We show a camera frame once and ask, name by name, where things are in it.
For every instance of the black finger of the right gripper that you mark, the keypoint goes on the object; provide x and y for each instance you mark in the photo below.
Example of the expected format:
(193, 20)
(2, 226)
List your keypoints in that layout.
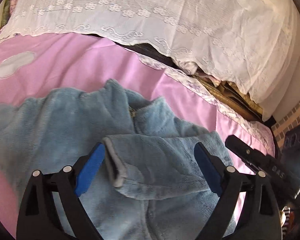
(285, 184)

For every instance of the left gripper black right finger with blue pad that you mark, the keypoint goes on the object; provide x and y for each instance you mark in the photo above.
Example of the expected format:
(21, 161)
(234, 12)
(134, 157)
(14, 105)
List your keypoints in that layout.
(246, 208)

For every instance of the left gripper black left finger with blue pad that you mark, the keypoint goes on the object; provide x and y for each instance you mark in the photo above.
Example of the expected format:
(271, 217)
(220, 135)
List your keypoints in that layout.
(51, 208)

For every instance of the blue fleece baby jacket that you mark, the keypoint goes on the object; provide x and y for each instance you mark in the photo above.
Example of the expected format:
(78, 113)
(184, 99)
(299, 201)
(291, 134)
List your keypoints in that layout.
(149, 185)

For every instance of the brick pattern curtain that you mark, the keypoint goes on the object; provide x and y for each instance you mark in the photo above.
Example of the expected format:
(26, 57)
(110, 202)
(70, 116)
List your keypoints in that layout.
(287, 123)

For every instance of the woven straw mat stack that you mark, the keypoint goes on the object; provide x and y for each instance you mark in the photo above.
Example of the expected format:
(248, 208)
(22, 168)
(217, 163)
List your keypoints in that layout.
(228, 93)

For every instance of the white lace cover cloth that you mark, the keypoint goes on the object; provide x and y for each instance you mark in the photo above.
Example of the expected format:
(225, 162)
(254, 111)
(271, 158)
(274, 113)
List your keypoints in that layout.
(252, 43)

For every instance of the pink printed bed sheet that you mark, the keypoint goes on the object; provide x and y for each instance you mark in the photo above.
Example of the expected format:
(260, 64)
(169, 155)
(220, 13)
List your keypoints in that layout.
(32, 67)

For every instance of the dark green patterned cushion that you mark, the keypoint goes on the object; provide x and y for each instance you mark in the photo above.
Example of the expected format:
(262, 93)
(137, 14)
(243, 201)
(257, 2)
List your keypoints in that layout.
(6, 13)

